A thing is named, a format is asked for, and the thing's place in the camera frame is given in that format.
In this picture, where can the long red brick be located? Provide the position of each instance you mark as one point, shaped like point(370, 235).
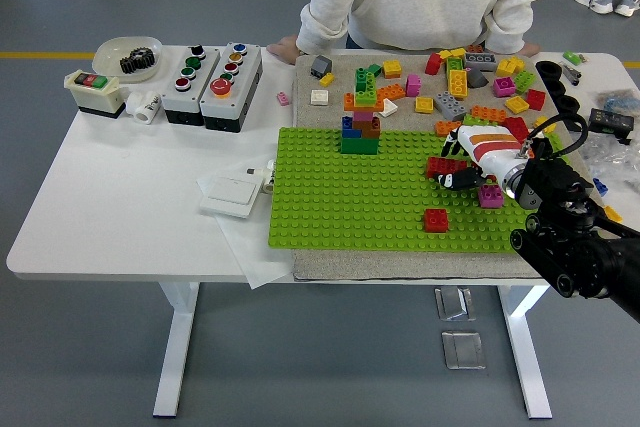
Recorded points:
point(446, 166)
point(517, 127)

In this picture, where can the white flat brick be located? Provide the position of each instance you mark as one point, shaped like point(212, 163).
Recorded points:
point(389, 106)
point(319, 96)

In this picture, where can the lime green brick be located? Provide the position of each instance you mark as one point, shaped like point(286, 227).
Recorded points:
point(525, 79)

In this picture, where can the white paper sheet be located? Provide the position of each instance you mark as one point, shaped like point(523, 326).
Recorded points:
point(255, 257)

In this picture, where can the plastic bag blue parts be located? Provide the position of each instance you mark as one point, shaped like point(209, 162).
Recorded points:
point(617, 98)

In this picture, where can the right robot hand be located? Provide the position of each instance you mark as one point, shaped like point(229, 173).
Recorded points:
point(492, 152)

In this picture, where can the person's right forearm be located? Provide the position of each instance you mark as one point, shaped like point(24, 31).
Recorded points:
point(320, 27)

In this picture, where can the yellow square brick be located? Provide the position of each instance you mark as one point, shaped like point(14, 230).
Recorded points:
point(392, 68)

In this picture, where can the beige red-green switch box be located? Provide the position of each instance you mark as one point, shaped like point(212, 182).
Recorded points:
point(92, 92)

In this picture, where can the small metal tool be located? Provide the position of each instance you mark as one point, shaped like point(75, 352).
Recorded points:
point(570, 72)

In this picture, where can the long orange brick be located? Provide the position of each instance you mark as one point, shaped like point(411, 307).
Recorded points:
point(446, 128)
point(487, 112)
point(392, 92)

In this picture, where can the person's left forearm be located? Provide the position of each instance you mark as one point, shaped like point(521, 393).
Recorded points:
point(507, 29)

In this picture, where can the light grey brick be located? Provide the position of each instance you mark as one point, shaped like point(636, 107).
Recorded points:
point(450, 105)

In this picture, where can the white table leg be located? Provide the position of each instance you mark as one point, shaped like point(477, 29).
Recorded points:
point(177, 347)
point(525, 347)

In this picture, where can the four-button emergency stop box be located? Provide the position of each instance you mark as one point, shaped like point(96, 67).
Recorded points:
point(230, 89)

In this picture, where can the clear plastic bag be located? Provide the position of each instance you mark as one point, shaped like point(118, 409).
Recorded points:
point(610, 157)

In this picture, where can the grey-brown mat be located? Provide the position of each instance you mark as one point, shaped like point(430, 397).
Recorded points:
point(350, 267)

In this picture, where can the small red square brick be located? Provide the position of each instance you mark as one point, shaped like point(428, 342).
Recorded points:
point(436, 220)

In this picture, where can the silver floor plate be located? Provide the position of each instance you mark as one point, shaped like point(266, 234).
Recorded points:
point(454, 303)
point(462, 349)

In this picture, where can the small green part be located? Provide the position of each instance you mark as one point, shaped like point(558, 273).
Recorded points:
point(570, 55)

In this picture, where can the small yellow brick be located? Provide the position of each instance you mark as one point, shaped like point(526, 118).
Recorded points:
point(326, 79)

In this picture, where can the magenta square brick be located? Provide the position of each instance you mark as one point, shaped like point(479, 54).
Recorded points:
point(490, 195)
point(413, 85)

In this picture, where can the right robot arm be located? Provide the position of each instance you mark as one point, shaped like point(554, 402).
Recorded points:
point(555, 182)

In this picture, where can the white plastic bowl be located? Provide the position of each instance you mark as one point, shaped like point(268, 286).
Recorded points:
point(107, 59)

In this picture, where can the black electronic module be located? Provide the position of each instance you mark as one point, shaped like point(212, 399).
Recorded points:
point(611, 121)

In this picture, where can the long green brick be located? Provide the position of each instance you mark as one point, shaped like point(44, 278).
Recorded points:
point(477, 120)

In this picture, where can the black metal gear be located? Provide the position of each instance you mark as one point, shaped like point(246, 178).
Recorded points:
point(127, 65)
point(144, 56)

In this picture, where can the black rubber tyre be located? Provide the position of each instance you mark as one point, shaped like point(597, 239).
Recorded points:
point(548, 68)
point(556, 87)
point(569, 103)

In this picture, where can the long yellow brick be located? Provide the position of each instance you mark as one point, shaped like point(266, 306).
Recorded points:
point(457, 83)

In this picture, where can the person's right hand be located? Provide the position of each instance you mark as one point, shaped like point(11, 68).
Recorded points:
point(287, 49)

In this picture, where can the person's left hand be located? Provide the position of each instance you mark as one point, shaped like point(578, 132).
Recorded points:
point(531, 50)

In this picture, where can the multicoloured brick tower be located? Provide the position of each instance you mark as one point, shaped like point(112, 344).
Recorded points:
point(359, 144)

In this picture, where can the yellow flat brick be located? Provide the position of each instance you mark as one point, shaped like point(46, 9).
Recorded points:
point(424, 104)
point(612, 213)
point(516, 104)

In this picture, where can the white pipe tee fitting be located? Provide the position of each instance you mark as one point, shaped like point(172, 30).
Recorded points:
point(144, 106)

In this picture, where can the brown brick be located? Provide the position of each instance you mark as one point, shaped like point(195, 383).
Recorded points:
point(475, 48)

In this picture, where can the white wall switch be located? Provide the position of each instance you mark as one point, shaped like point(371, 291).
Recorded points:
point(231, 192)

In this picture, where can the small blue brick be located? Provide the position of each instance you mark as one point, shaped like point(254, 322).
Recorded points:
point(600, 186)

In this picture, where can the green studded baseplate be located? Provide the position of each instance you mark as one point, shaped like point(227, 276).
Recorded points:
point(350, 197)

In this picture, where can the three-button control box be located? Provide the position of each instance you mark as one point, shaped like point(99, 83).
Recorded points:
point(189, 84)

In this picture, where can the dark grey sloped brick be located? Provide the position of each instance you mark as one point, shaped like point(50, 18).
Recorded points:
point(477, 78)

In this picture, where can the small pink brick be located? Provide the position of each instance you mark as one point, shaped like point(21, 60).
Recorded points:
point(283, 98)

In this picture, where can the long grey brick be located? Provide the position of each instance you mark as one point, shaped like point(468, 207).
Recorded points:
point(480, 61)

